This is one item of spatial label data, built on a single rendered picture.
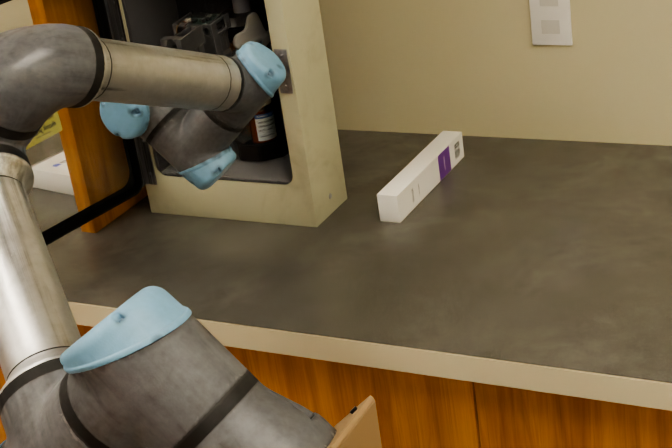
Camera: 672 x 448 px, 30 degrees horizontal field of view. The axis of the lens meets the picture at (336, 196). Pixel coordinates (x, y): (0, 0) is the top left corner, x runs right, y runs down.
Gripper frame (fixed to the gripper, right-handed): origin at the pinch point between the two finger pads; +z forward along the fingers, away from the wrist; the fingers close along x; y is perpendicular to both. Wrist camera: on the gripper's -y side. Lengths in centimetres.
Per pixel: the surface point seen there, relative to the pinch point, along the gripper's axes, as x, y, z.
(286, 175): -8.3, -20.0, -9.5
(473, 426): -49, -39, -40
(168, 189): 13.5, -22.7, -12.1
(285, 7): -14.0, 8.1, -9.0
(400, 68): -10.6, -19.1, 31.3
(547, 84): -38, -21, 31
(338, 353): -32, -28, -42
